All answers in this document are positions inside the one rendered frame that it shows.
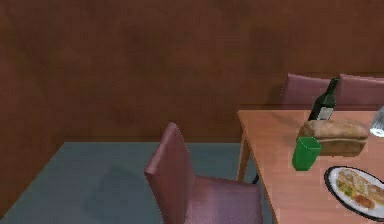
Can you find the brown bread loaf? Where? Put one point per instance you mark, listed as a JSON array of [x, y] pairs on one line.
[[336, 136]]

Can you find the dark green wine bottle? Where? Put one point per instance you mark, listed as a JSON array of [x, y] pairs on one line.
[[324, 106]]

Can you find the white plate with food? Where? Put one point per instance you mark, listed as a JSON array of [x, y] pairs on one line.
[[358, 191]]

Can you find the green plastic cup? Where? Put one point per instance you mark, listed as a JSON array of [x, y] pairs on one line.
[[305, 155]]

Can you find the wooden dining table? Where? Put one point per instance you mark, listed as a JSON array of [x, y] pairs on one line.
[[293, 196]]

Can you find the clear glass vessel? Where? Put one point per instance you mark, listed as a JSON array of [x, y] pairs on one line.
[[378, 123]]

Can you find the maroon padded dining chair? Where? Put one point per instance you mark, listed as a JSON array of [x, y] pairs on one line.
[[206, 200], [301, 90], [361, 91]]

